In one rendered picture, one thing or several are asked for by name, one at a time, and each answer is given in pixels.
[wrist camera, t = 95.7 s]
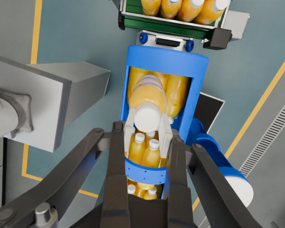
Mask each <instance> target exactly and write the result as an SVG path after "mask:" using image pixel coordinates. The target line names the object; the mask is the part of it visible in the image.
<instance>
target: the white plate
mask: <svg viewBox="0 0 285 228"><path fill-rule="evenodd" d="M225 178H226V179H227V181H228V182H229V184H230V185H231V186H232V188H233V189H234V191H235V192H236V194H237V195H238V196H239V198H240V199H241V201H242V202H243V203H244V205H245V206H246V207H247V206H248V205H249V204H250V203H251V201H252V198H253V189H252V187H251V185H250V184H249V183H248V182H247V181H246V180H244V179H242V178H240V177H236V176H225Z"/></svg>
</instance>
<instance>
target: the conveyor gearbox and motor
mask: <svg viewBox="0 0 285 228"><path fill-rule="evenodd" d="M249 17H250V13H247V12H241V11H236V10H231V9H228V12H227V15H226V18H225V21H224V25H223V29H229V30H231V31H232V32H231V33H232V35H233V36H232V39H231V40H230V42H231V41H235V40H240V39H241V38H242V37H243V32H244V29H245V27H246V24H247V21H248V18H249Z"/></svg>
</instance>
